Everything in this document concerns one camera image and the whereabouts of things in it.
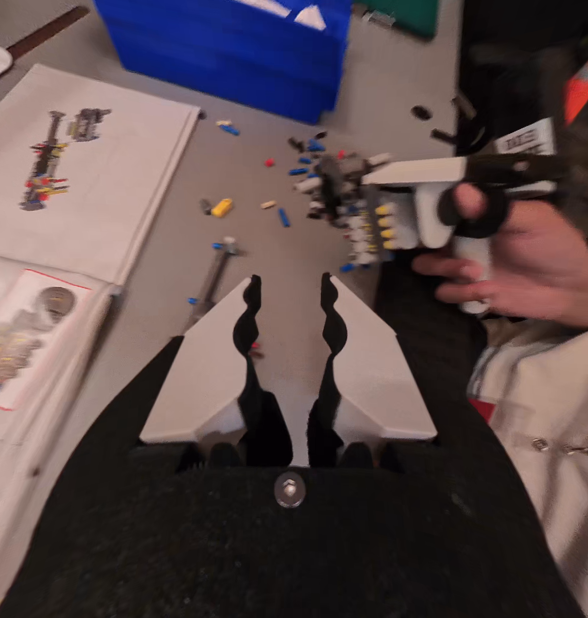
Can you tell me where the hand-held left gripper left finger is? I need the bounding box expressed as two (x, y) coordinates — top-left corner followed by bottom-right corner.
(139, 274), (295, 466)

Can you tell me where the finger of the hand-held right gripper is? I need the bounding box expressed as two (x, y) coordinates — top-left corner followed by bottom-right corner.
(361, 156), (469, 188)

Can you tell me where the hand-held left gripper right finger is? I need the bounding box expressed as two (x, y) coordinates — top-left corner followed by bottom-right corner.
(308, 272), (439, 468)

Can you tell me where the brick-built engine block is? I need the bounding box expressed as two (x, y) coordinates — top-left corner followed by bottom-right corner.
(340, 191), (403, 273)

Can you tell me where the brick-built car chassis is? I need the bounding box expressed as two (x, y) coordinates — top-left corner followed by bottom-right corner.
(293, 151), (394, 228)

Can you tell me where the grey toy beam with pins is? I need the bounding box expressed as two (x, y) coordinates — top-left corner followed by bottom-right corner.
(187, 236), (244, 335)

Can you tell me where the person's right hand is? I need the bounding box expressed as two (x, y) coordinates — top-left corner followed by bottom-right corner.
(411, 183), (588, 330)

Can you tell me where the black perforated pad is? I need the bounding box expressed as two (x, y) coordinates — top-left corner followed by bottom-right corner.
(374, 263), (488, 401)

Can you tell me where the orange traffic cone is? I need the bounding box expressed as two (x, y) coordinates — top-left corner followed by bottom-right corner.
(562, 46), (588, 127)

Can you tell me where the dark green mat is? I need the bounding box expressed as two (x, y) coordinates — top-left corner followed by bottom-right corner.
(357, 0), (440, 40)

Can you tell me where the crumpled white paper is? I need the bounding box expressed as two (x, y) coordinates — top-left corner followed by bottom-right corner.
(236, 0), (329, 31)

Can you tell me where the blue plastic bin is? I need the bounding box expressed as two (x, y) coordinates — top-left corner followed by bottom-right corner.
(93, 0), (353, 125)

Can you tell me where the building instruction booklet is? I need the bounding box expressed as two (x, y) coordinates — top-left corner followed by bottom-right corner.
(0, 63), (202, 532)

